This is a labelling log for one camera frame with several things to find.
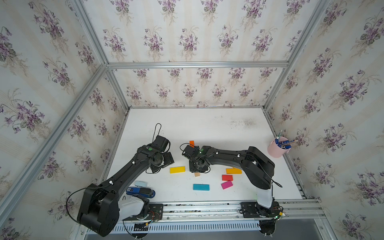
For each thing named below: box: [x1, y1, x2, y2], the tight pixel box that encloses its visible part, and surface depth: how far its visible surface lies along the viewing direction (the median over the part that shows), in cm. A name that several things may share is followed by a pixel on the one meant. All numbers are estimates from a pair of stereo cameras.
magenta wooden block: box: [221, 180, 234, 190], surface depth 84 cm
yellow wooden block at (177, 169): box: [169, 166, 186, 174], surface depth 88 cm
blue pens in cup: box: [275, 129, 298, 150], surface depth 89 cm
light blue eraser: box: [134, 180, 148, 187], surface depth 83 cm
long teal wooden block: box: [193, 184, 210, 191], surface depth 82 cm
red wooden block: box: [222, 174, 233, 181], surface depth 85 cm
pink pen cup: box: [267, 136, 292, 158], surface depth 91 cm
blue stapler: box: [126, 187, 156, 198], surface depth 79 cm
